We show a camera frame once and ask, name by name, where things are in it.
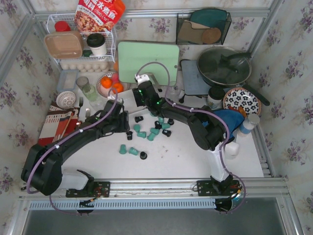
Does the white rectangular storage basket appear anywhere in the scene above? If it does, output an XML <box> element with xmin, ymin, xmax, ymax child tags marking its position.
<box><xmin>118</xmin><ymin>90</ymin><xmax>149</xmax><ymax>115</ymax></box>

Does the clear drinking glass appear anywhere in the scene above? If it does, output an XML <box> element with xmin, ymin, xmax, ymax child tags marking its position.
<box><xmin>166</xmin><ymin>84</ymin><xmax>181</xmax><ymax>100</ymax></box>

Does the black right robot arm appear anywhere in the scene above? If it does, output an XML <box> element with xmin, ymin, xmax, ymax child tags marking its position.
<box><xmin>133</xmin><ymin>74</ymin><xmax>234</xmax><ymax>195</ymax></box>

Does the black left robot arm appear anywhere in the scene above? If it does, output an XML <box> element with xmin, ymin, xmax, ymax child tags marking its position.
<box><xmin>21</xmin><ymin>100</ymin><xmax>130</xmax><ymax>196</ymax></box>

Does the white perforated small basket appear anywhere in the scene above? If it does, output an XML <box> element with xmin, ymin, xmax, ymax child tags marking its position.
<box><xmin>56</xmin><ymin>91</ymin><xmax>76</xmax><ymax>109</ymax></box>

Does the black capsule centre left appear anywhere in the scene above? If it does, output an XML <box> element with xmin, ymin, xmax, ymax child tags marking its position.
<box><xmin>126</xmin><ymin>131</ymin><xmax>133</xmax><ymax>141</ymax></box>

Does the black capsule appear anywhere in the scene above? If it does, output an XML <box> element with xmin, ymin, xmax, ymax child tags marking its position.
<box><xmin>162</xmin><ymin>129</ymin><xmax>172</xmax><ymax>137</ymax></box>
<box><xmin>126</xmin><ymin>131</ymin><xmax>133</xmax><ymax>141</ymax></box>
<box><xmin>140</xmin><ymin>151</ymin><xmax>147</xmax><ymax>160</ymax></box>

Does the orange fruit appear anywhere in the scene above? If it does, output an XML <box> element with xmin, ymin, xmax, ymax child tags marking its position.
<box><xmin>112</xmin><ymin>83</ymin><xmax>124</xmax><ymax>94</ymax></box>
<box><xmin>100</xmin><ymin>76</ymin><xmax>112</xmax><ymax>89</ymax></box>

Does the teal capsule bottom left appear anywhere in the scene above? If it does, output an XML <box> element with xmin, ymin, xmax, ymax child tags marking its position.
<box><xmin>119</xmin><ymin>144</ymin><xmax>127</xmax><ymax>155</ymax></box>

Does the teal capsule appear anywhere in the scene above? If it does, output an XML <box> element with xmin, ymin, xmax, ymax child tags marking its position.
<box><xmin>129</xmin><ymin>147</ymin><xmax>139</xmax><ymax>156</ymax></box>
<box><xmin>147</xmin><ymin>132</ymin><xmax>156</xmax><ymax>141</ymax></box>
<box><xmin>119</xmin><ymin>144</ymin><xmax>127</xmax><ymax>155</ymax></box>

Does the fruit plate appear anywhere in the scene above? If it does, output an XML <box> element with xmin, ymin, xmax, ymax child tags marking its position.
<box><xmin>96</xmin><ymin>71</ymin><xmax>131</xmax><ymax>97</ymax></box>

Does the green glass cup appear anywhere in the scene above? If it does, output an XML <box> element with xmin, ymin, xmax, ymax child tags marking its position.
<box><xmin>82</xmin><ymin>84</ymin><xmax>98</xmax><ymax>102</ymax></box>

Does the black fork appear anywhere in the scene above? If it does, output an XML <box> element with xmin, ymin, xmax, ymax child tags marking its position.
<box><xmin>78</xmin><ymin>96</ymin><xmax>84</xmax><ymax>114</ymax></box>

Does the teal capsule bottom middle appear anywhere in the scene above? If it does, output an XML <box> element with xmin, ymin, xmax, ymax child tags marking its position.
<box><xmin>129</xmin><ymin>147</ymin><xmax>139</xmax><ymax>156</ymax></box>

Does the green cutting board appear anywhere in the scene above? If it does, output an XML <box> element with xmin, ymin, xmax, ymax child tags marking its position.
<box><xmin>117</xmin><ymin>42</ymin><xmax>179</xmax><ymax>86</ymax></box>

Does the teal capsule centre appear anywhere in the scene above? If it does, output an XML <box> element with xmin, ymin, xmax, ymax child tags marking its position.
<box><xmin>147</xmin><ymin>132</ymin><xmax>156</xmax><ymax>141</ymax></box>

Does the black capsule right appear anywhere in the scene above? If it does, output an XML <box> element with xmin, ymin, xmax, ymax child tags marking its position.
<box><xmin>162</xmin><ymin>129</ymin><xmax>172</xmax><ymax>137</ymax></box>

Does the black capsule bottom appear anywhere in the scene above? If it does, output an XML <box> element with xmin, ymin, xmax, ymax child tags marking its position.
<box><xmin>140</xmin><ymin>151</ymin><xmax>147</xmax><ymax>160</ymax></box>

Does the grey plastic cup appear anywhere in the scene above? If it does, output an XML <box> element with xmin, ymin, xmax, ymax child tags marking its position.
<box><xmin>76</xmin><ymin>76</ymin><xmax>89</xmax><ymax>90</ymax></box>

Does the patterned folded cloth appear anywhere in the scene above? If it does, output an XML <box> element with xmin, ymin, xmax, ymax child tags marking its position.
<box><xmin>37</xmin><ymin>102</ymin><xmax>80</xmax><ymax>146</ymax></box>

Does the white egg tray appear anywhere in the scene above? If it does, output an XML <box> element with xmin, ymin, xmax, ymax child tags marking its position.
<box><xmin>60</xmin><ymin>61</ymin><xmax>110</xmax><ymax>72</ymax></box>

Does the black lidded printed jar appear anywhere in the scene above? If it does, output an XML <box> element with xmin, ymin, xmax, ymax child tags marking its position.
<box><xmin>207</xmin><ymin>86</ymin><xmax>225</xmax><ymax>110</ymax></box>

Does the white cup black lid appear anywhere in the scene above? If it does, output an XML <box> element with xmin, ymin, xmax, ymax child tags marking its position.
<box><xmin>87</xmin><ymin>33</ymin><xmax>107</xmax><ymax>56</ymax></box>

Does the black frying pan with lid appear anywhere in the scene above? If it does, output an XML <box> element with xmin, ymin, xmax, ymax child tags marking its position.
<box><xmin>197</xmin><ymin>47</ymin><xmax>270</xmax><ymax>106</ymax></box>

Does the black mesh organizer rack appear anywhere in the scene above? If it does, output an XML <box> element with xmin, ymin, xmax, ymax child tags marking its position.
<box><xmin>176</xmin><ymin>8</ymin><xmax>232</xmax><ymax>45</ymax></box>

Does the blue cloth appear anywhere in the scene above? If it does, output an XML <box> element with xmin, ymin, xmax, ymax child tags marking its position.
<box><xmin>201</xmin><ymin>109</ymin><xmax>244</xmax><ymax>141</ymax></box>

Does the brown lidded food container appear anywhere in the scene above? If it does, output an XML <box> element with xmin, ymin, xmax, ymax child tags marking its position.
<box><xmin>44</xmin><ymin>31</ymin><xmax>84</xmax><ymax>59</ymax></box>

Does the red snack bag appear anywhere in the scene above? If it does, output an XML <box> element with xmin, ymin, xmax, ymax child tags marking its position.
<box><xmin>74</xmin><ymin>0</ymin><xmax>126</xmax><ymax>32</ymax></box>

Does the flower patterned plate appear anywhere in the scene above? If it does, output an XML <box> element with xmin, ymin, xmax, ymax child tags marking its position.
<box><xmin>223</xmin><ymin>87</ymin><xmax>262</xmax><ymax>115</ymax></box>

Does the white blue bottle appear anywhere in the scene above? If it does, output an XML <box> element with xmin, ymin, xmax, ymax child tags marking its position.
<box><xmin>238</xmin><ymin>114</ymin><xmax>260</xmax><ymax>137</ymax></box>

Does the red capped jar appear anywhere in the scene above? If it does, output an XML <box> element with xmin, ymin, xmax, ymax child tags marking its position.
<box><xmin>54</xmin><ymin>21</ymin><xmax>71</xmax><ymax>32</ymax></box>

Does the white wire shelf rack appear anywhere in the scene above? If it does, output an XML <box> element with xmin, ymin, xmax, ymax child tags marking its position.
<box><xmin>46</xmin><ymin>13</ymin><xmax>117</xmax><ymax>62</ymax></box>

